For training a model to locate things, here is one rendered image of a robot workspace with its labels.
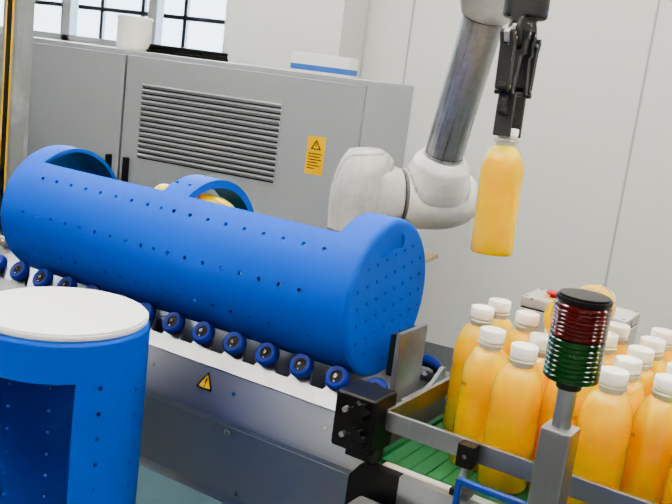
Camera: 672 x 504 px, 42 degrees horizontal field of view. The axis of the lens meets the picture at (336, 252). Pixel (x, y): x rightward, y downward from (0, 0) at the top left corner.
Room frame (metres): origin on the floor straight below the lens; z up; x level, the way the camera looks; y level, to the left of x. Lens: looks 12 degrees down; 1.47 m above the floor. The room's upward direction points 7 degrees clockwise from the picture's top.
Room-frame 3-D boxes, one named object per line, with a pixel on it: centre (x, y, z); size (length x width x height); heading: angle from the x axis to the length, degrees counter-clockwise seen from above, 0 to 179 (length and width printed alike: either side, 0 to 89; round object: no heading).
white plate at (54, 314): (1.39, 0.43, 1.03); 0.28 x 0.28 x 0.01
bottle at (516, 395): (1.23, -0.29, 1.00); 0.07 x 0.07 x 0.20
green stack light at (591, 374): (0.98, -0.29, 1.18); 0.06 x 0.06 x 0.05
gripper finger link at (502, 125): (1.52, -0.25, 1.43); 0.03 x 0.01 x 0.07; 58
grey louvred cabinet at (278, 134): (3.93, 0.86, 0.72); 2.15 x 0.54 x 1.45; 67
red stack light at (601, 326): (0.98, -0.29, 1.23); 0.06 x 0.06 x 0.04
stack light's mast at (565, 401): (0.98, -0.29, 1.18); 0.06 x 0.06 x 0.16
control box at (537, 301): (1.62, -0.47, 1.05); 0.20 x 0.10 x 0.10; 59
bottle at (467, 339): (1.43, -0.25, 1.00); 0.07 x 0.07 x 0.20
